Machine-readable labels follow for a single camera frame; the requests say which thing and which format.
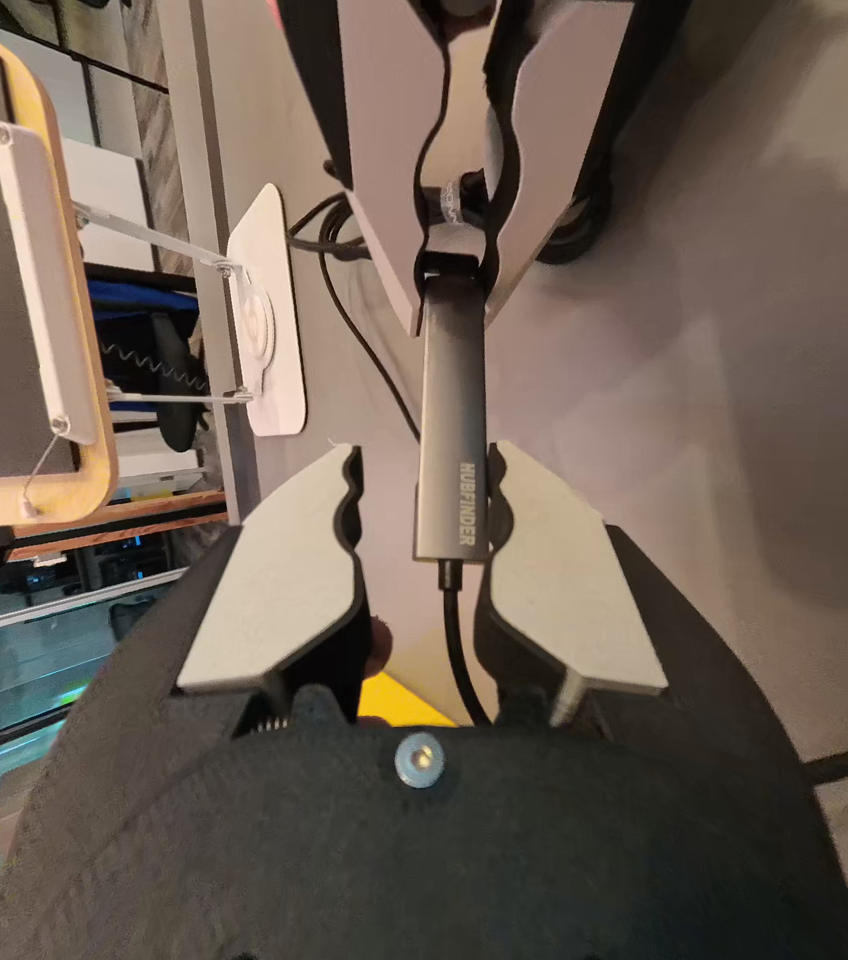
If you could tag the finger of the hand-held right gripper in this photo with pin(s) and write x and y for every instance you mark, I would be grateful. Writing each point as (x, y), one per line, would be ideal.
(386, 112)
(566, 90)

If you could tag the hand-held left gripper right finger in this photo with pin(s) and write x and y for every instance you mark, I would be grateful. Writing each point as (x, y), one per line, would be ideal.
(574, 600)

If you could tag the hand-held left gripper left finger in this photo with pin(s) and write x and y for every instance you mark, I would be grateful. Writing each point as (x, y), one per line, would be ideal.
(281, 585)

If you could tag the grey lettered USB hub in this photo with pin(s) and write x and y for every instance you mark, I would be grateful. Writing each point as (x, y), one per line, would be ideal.
(454, 420)

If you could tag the metal stand rod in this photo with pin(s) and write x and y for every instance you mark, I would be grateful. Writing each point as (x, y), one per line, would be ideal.
(154, 236)
(169, 397)

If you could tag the blue cloth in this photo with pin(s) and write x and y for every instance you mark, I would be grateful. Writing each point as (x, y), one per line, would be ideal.
(139, 296)

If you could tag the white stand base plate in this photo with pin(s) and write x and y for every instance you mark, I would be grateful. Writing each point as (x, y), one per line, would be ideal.
(274, 225)

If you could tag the wooden rail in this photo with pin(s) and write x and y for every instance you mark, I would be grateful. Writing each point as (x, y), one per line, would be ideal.
(116, 517)

